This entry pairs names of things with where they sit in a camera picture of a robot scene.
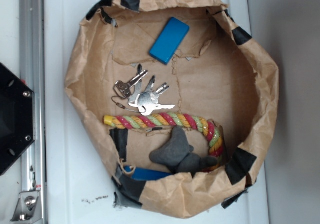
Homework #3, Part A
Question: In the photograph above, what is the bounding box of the blue plastic object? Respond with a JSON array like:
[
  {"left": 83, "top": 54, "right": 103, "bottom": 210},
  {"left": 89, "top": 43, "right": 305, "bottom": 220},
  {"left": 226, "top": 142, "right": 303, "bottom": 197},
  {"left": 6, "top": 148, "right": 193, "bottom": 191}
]
[{"left": 124, "top": 166, "right": 171, "bottom": 181}]

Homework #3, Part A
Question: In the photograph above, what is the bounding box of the brown paper bag bin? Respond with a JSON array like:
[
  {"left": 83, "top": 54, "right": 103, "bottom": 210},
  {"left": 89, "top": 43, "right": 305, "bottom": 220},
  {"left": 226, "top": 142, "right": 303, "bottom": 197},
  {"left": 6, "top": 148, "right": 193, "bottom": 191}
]
[{"left": 65, "top": 0, "right": 279, "bottom": 218}]

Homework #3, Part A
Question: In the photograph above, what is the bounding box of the multicolour twisted rope toy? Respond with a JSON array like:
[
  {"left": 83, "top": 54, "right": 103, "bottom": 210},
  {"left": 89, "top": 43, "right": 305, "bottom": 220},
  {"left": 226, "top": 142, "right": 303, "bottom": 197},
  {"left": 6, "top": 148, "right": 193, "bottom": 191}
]
[{"left": 103, "top": 112, "right": 224, "bottom": 172}]

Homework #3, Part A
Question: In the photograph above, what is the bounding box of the blue rectangular block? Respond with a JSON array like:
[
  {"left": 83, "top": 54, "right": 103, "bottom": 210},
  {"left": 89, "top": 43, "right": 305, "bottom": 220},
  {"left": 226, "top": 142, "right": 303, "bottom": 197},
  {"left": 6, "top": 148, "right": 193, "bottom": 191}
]
[{"left": 149, "top": 17, "right": 190, "bottom": 64}]

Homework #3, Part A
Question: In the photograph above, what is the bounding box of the grey plush toy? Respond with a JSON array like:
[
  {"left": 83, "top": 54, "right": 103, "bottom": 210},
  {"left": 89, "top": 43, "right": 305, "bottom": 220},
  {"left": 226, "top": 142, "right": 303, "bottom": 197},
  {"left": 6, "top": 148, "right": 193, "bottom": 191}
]
[{"left": 149, "top": 126, "right": 218, "bottom": 175}]

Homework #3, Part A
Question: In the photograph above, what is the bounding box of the aluminium frame rail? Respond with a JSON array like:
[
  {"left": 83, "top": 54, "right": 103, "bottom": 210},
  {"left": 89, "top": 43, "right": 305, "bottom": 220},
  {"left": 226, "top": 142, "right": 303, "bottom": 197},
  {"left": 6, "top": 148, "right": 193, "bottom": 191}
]
[{"left": 11, "top": 0, "right": 48, "bottom": 224}]

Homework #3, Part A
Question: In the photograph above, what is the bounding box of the silver key bunch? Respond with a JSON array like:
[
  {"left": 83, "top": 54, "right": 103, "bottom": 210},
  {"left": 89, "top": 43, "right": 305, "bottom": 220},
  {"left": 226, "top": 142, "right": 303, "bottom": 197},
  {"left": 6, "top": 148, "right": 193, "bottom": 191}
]
[{"left": 113, "top": 64, "right": 175, "bottom": 116}]

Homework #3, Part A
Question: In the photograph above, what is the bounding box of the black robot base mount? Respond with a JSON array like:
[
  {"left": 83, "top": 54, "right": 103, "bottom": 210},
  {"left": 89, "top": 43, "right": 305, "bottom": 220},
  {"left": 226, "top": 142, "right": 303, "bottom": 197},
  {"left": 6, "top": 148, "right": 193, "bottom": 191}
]
[{"left": 0, "top": 64, "right": 35, "bottom": 175}]

